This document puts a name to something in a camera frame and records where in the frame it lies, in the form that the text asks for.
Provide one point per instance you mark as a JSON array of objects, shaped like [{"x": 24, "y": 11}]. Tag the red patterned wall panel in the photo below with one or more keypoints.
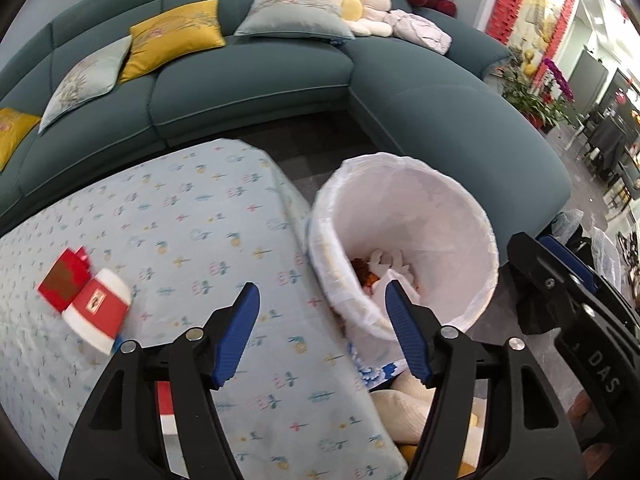
[
  {"x": 502, "y": 0},
  {"x": 562, "y": 15}
]

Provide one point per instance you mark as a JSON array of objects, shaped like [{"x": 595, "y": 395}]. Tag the floral light blue tablecloth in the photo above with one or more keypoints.
[{"x": 200, "y": 220}]

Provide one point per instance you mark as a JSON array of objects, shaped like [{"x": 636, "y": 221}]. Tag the dark dining chairs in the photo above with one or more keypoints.
[{"x": 610, "y": 150}]

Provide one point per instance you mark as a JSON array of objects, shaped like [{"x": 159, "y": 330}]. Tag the green potted plant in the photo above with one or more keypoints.
[{"x": 520, "y": 95}]

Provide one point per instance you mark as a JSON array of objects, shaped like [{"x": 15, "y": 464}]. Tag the cream and orange clothing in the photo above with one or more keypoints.
[{"x": 400, "y": 410}]

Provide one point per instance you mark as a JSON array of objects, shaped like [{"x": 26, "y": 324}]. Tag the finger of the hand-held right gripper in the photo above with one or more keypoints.
[
  {"x": 545, "y": 275},
  {"x": 570, "y": 257}
]

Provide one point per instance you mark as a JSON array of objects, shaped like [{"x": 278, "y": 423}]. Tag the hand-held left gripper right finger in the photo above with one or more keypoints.
[{"x": 407, "y": 335}]

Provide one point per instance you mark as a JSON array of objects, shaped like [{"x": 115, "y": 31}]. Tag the small yellow embroidered cushion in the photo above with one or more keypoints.
[{"x": 15, "y": 132}]

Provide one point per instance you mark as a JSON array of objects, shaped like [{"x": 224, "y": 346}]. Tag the grey-blue embroidered cushion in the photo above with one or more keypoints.
[
  {"x": 295, "y": 20},
  {"x": 85, "y": 85}
]

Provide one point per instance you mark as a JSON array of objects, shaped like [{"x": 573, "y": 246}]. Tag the teal corner sofa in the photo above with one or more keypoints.
[{"x": 250, "y": 90}]

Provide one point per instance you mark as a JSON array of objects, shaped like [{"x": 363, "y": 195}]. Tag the yellow gourd ornament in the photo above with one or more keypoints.
[{"x": 527, "y": 59}]

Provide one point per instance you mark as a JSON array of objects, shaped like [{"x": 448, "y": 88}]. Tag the bin with white liner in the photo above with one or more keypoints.
[{"x": 415, "y": 210}]

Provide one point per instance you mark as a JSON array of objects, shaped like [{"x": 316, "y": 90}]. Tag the blue floral printed box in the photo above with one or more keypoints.
[{"x": 375, "y": 370}]

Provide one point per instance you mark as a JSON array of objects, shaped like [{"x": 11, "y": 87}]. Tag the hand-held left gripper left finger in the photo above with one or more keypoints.
[{"x": 235, "y": 335}]

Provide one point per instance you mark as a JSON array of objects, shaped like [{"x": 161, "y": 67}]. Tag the red packet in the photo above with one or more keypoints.
[{"x": 60, "y": 277}]

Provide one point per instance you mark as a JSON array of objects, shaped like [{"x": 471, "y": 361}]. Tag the purple orchid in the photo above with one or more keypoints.
[{"x": 560, "y": 77}]

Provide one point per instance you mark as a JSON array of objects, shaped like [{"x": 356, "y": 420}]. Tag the cream flower-shaped pillow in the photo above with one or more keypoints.
[{"x": 350, "y": 7}]

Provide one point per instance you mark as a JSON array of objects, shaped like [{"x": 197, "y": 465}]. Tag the small clear plastic bag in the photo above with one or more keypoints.
[{"x": 565, "y": 222}]

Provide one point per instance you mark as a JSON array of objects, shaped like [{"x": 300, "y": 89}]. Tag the large clear plastic bag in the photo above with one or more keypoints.
[{"x": 605, "y": 260}]

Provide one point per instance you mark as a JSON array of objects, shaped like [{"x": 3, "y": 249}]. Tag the orange wrapper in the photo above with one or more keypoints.
[{"x": 362, "y": 270}]

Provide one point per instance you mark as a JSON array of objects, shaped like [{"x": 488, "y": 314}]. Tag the large yellow embroidered cushion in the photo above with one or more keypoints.
[{"x": 170, "y": 35}]

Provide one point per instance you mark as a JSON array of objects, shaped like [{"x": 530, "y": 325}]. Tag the red paper cup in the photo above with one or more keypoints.
[{"x": 100, "y": 310}]

